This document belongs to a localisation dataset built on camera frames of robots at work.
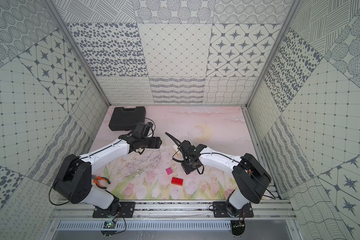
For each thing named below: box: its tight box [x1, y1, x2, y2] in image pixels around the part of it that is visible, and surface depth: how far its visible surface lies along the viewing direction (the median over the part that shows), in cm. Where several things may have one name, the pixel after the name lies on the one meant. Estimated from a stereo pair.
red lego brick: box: [171, 177, 184, 186], surface depth 84 cm
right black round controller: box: [230, 220, 246, 236], surface depth 72 cm
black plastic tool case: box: [108, 106, 146, 131], surface depth 113 cm
